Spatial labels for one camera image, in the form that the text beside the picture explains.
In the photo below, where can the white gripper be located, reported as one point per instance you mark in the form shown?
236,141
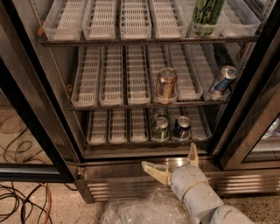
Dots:
185,177

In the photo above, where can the green can front bottom shelf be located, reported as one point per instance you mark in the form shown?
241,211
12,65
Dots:
160,129

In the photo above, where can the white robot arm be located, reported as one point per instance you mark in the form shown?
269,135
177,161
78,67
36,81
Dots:
212,210

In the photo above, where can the dark blue can bottom shelf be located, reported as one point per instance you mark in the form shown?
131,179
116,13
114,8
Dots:
181,129

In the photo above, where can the green can rear bottom shelf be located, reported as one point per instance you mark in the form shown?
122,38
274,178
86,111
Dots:
158,112

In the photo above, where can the right glass fridge door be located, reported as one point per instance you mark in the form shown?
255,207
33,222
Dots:
238,142

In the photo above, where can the glass fridge door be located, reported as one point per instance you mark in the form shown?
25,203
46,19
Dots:
32,84
238,142

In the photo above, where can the copper can middle shelf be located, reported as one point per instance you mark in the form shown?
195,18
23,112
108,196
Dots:
166,82

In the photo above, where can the stainless fridge base grille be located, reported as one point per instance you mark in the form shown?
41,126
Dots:
103,181

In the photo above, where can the blue silver can middle shelf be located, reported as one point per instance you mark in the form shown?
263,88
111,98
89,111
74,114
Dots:
226,77

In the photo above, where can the left glass fridge door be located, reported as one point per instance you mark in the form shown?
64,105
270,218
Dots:
32,84

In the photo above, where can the tall green can top shelf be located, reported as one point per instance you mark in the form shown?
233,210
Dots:
205,16

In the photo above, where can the clear plastic bag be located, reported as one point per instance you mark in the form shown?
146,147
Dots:
160,207

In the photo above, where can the bottom wire shelf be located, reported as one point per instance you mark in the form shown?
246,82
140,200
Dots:
172,144

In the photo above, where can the wire shelf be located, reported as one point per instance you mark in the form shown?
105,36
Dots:
145,42
151,105
172,144

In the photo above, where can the middle wire shelf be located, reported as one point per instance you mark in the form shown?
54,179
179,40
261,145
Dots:
151,105

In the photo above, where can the top wire shelf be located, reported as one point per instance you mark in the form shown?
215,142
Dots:
145,42

